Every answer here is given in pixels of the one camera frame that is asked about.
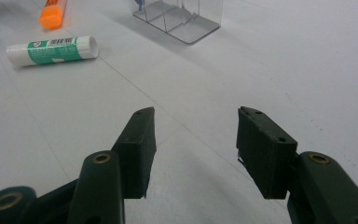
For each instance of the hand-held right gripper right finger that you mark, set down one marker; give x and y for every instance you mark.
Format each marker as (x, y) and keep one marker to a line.
(264, 161)

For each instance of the orange highlighter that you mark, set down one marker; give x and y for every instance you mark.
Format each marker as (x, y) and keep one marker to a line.
(52, 15)

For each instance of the green and white glue stick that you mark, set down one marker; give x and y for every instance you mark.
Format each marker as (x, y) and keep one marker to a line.
(52, 49)

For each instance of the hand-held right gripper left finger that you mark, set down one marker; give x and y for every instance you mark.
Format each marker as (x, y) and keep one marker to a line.
(136, 161)

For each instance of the clear plastic pen holder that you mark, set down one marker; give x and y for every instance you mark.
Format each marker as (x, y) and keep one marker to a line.
(186, 28)

